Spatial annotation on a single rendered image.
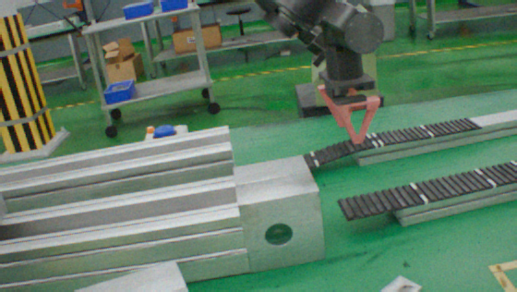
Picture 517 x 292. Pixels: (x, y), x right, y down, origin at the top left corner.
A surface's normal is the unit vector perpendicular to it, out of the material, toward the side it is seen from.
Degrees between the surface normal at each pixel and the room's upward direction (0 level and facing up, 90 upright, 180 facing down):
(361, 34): 90
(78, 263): 90
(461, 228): 0
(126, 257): 90
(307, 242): 90
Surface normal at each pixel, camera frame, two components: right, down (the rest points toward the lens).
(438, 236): -0.15, -0.91
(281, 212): 0.10, 0.37
